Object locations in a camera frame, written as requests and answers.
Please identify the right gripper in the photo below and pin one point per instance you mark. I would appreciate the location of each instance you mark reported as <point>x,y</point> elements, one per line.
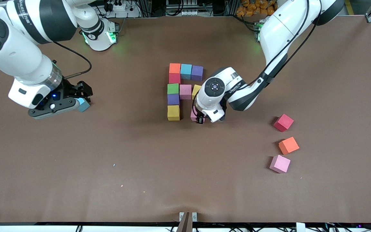
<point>70,90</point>

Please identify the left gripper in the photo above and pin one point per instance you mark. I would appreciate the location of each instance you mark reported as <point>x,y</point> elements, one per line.
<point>200,119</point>

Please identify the pink foam cube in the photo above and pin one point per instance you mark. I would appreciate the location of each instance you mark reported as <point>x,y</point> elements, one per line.
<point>280,163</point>
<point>185,91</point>
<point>193,115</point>

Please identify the yellow foam cube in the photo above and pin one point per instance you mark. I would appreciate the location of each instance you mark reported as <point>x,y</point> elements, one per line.
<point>173,112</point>
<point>195,91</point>

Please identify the purple foam cube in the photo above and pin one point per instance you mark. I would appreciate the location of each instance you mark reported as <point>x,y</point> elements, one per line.
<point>173,100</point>
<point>197,73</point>

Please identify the green foam cube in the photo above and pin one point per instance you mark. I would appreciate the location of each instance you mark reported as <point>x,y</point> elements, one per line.
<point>173,89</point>

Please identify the red foam cube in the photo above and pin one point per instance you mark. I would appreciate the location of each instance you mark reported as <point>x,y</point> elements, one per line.
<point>174,78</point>
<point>283,122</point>

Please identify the teal foam cube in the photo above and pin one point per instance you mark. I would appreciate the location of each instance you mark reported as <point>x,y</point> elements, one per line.
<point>185,71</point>

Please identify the orange foam cube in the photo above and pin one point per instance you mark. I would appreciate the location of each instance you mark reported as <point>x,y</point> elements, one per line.
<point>174,68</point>
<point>288,145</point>

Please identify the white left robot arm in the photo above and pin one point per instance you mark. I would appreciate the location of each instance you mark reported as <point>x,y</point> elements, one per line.
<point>282,25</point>

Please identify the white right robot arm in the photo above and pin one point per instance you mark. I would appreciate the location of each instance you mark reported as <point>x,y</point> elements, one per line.
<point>18,51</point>

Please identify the sky blue foam cube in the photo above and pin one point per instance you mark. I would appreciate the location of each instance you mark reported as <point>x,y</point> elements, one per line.
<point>84,105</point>

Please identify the white power strip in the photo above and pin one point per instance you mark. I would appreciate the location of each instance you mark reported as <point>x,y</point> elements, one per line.
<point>189,13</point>
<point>119,8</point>

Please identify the pile of orange balls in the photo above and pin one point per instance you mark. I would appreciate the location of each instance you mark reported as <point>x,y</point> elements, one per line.
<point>253,8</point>

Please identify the white tag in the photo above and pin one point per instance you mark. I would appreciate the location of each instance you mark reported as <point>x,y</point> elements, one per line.
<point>300,227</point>

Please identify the metal table clamp bracket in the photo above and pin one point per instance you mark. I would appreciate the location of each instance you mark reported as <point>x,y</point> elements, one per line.
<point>188,222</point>

